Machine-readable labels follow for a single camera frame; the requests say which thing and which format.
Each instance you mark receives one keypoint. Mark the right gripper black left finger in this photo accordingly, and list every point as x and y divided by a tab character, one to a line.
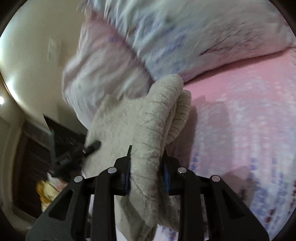
85	208

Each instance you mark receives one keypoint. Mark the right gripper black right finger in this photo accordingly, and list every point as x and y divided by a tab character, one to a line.
209	202

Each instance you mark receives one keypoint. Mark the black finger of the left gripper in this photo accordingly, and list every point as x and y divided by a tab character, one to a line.
86	151

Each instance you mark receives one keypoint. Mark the yellow crumpled clothes pile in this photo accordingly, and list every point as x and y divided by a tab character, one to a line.
48	190

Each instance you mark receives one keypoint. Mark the pale pink pillow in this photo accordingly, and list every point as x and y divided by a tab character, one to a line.
103	65

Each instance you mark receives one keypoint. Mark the pink floral bed sheet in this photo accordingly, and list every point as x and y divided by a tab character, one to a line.
241	127

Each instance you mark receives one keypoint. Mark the lavender print pillow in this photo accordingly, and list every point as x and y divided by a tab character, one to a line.
192	37

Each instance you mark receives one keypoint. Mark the dark wall-mounted television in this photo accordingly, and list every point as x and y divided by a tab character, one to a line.
63	138

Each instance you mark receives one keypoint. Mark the white wall switch panel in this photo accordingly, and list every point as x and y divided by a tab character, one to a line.
53	53

